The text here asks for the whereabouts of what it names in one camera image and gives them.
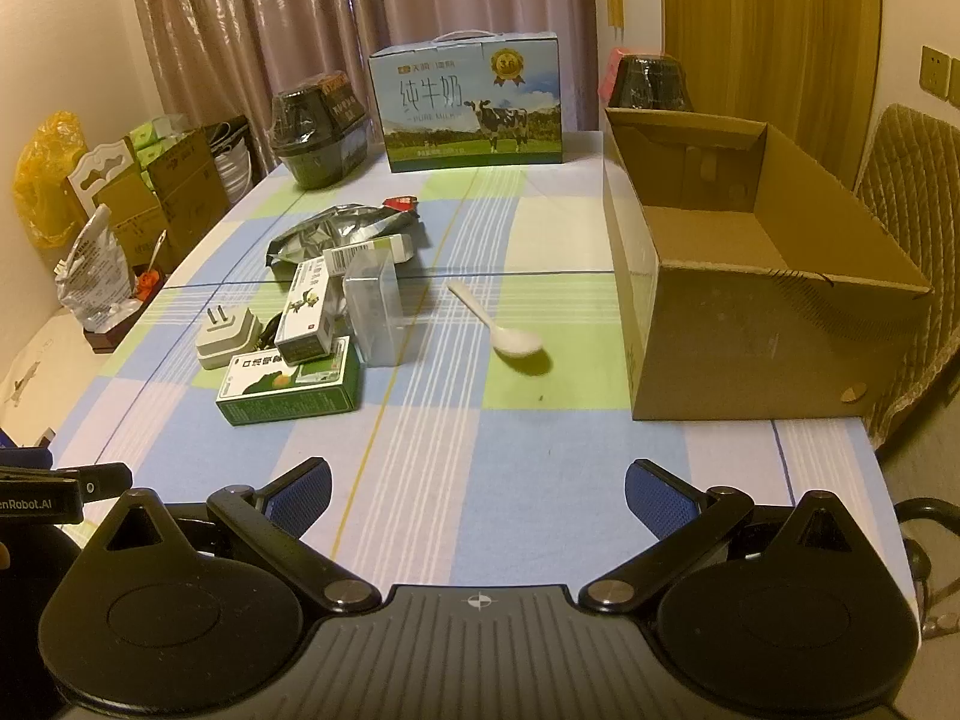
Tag brown cardboard box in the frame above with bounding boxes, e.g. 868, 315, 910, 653
602, 106, 935, 421

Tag wrapped black bowl stack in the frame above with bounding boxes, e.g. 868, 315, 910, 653
270, 71, 370, 190

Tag blue green milk carton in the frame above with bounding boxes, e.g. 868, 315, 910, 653
367, 31, 563, 173

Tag silver foil bag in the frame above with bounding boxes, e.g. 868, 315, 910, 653
266, 202, 421, 271

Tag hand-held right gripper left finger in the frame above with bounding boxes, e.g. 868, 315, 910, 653
86, 456, 382, 614

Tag cream embroidered cloth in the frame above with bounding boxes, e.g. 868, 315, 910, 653
0, 300, 143, 466

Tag yellow wall switch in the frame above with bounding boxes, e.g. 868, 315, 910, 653
919, 45, 952, 102

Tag red patterned box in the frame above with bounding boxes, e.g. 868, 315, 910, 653
598, 46, 627, 102

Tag white power adapter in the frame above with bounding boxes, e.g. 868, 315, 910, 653
195, 305, 261, 371

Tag tall brown cardboard carton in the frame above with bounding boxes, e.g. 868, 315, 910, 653
146, 129, 230, 263

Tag clear plastic box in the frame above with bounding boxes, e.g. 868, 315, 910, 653
343, 249, 410, 368

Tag white plastic spoon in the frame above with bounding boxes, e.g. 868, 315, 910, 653
448, 281, 545, 359

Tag white plastic bucket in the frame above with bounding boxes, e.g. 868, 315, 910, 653
206, 120, 260, 203

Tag quilted beige chair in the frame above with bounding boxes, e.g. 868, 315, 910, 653
851, 103, 960, 451

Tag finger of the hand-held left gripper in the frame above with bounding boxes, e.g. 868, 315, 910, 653
52, 463, 134, 502

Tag printed white plastic bag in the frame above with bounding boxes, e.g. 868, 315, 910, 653
56, 204, 143, 331

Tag white green medicine box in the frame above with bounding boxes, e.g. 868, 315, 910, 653
274, 259, 350, 362

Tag small brown cardboard carton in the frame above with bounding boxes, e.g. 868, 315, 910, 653
96, 169, 170, 271

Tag long white medicine box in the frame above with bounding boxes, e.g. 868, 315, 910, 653
322, 234, 416, 272

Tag wooden door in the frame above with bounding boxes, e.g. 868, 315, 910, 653
660, 0, 882, 188

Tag beige pleated curtain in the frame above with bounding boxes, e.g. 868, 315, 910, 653
124, 0, 601, 188

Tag dark red tray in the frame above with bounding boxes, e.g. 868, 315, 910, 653
81, 292, 151, 353

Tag yellow plastic bag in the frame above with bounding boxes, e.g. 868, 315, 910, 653
13, 111, 91, 250

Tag white carved chair back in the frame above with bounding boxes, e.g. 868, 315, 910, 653
66, 136, 140, 218

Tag green tissue packs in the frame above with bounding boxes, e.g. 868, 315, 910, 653
127, 114, 188, 166

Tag checked cloth desktop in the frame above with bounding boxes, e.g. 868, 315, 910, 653
45, 131, 927, 616

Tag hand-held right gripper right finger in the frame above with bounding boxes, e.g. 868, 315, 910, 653
577, 457, 897, 614

